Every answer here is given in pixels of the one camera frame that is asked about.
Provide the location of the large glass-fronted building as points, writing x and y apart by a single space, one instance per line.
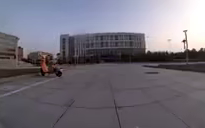
110 45

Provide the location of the grey concrete slab plaza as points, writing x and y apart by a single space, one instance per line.
123 90

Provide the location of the manhole cover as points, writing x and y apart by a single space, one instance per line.
151 72

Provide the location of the orange scooter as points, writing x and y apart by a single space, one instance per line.
46 68

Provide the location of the low pale building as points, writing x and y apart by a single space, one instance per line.
35 56

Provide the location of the row of trees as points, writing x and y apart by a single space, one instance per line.
176 55

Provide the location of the small dark building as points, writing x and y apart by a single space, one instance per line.
20 52

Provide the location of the raised dark kerb bed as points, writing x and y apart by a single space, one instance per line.
186 67

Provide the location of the lamp pole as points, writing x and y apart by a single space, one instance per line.
186 46

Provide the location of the beige banded building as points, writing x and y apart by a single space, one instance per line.
3 46

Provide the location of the low dark wall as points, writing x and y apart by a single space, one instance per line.
10 72

